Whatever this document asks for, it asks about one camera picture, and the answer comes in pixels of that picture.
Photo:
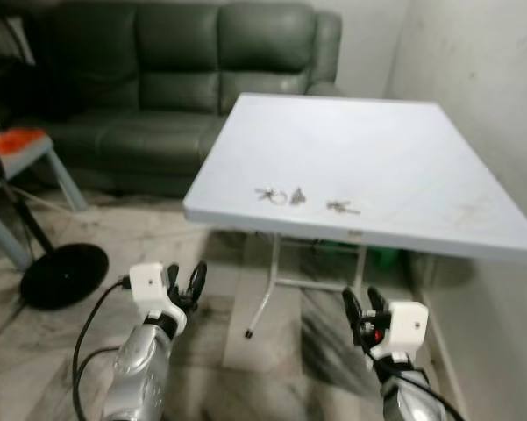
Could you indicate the white folding table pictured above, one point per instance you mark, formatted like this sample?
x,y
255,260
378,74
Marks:
x,y
359,149

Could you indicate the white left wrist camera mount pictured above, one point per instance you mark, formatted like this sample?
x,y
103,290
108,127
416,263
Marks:
x,y
147,285

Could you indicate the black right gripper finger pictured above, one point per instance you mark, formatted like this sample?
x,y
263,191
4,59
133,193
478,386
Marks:
x,y
353,307
376,302

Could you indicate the dark green leather sofa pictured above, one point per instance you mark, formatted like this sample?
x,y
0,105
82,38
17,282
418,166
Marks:
x,y
175,53

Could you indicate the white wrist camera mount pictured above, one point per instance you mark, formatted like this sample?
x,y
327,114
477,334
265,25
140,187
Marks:
x,y
147,285
408,323

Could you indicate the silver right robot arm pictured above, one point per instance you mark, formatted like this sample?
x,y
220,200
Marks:
x,y
412,402

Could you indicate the grey side table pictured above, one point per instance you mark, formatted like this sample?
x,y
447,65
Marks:
x,y
35,156

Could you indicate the black round-base floor stand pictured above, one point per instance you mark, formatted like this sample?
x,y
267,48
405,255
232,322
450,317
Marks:
x,y
64,274

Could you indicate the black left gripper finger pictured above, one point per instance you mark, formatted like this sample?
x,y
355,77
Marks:
x,y
198,281
172,279

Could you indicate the orange cloth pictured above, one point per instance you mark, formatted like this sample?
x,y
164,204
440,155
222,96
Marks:
x,y
19,139

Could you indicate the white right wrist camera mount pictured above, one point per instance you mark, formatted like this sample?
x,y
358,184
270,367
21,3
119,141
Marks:
x,y
408,323

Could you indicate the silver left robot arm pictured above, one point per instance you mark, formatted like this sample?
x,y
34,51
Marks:
x,y
140,370

